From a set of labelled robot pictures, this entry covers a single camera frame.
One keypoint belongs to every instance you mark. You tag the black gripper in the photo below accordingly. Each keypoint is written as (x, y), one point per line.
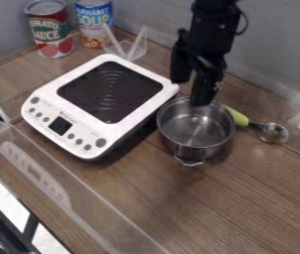
(205, 43)

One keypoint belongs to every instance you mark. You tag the silver pot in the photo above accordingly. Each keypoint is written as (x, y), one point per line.
(196, 132)

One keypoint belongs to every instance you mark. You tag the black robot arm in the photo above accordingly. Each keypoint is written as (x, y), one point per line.
(201, 47)

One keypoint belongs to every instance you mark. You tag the white and black stove top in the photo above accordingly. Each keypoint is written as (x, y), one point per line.
(90, 108)

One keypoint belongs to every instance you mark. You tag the alphabet soup can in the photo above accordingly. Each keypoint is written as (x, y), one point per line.
(94, 14)

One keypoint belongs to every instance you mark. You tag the tomato sauce can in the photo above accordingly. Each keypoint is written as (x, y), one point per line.
(51, 30)

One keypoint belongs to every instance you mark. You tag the clear acrylic front barrier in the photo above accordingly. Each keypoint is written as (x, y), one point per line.
(95, 228)

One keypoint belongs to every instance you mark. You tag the clear acrylic corner bracket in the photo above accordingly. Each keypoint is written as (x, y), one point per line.
(125, 49)

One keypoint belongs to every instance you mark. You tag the green handled spoon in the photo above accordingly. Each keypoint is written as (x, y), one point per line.
(271, 132)

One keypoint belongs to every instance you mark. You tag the black table leg frame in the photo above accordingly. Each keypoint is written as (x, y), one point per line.
(14, 242)

